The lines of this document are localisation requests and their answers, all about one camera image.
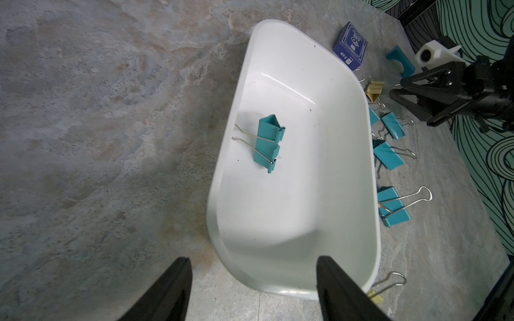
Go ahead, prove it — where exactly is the teal binder clip top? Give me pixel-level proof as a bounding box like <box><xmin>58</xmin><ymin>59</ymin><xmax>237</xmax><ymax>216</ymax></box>
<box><xmin>372</xmin><ymin>139</ymin><xmax>417</xmax><ymax>179</ymax></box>

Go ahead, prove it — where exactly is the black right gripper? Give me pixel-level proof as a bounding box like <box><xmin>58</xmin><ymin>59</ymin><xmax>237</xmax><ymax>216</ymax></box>
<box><xmin>390</xmin><ymin>38</ymin><xmax>513</xmax><ymax>132</ymax></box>

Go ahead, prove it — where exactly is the blue playing card box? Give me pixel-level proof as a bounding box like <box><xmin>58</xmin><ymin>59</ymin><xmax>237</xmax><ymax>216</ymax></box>
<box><xmin>333</xmin><ymin>22</ymin><xmax>368</xmax><ymax>71</ymax></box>

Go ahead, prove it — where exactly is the teal binder clip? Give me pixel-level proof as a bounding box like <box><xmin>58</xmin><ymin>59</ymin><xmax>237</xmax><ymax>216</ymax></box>
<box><xmin>231</xmin><ymin>114</ymin><xmax>286</xmax><ymax>174</ymax></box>
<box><xmin>377</xmin><ymin>186</ymin><xmax>433</xmax><ymax>228</ymax></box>
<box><xmin>372</xmin><ymin>139</ymin><xmax>417</xmax><ymax>179</ymax></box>
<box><xmin>368</xmin><ymin>105</ymin><xmax>381</xmax><ymax>126</ymax></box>
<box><xmin>379</xmin><ymin>112</ymin><xmax>414</xmax><ymax>140</ymax></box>

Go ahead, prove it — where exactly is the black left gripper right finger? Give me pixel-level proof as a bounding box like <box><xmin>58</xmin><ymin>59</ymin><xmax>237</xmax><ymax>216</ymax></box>
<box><xmin>316</xmin><ymin>255</ymin><xmax>389</xmax><ymax>321</ymax></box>

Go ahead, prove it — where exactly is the teal tape dispenser piece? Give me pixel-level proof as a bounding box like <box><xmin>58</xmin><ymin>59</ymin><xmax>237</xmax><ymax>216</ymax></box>
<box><xmin>385</xmin><ymin>45</ymin><xmax>416</xmax><ymax>78</ymax></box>

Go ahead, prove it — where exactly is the yellow binder clip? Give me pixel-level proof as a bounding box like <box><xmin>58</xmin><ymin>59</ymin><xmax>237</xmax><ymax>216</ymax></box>
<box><xmin>367</xmin><ymin>271</ymin><xmax>407</xmax><ymax>304</ymax></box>
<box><xmin>365</xmin><ymin>80</ymin><xmax>386</xmax><ymax>103</ymax></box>

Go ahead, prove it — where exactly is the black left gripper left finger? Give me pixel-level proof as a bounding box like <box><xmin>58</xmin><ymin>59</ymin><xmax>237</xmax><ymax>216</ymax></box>
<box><xmin>119</xmin><ymin>257</ymin><xmax>193</xmax><ymax>321</ymax></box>

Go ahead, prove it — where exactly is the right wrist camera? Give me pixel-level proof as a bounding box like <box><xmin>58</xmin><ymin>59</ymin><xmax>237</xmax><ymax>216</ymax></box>
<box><xmin>415</xmin><ymin>40</ymin><xmax>471</xmax><ymax>70</ymax></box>

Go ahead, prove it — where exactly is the white plastic storage box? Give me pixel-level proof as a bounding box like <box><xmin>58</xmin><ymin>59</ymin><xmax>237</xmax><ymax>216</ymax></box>
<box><xmin>206</xmin><ymin>20</ymin><xmax>381</xmax><ymax>300</ymax></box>

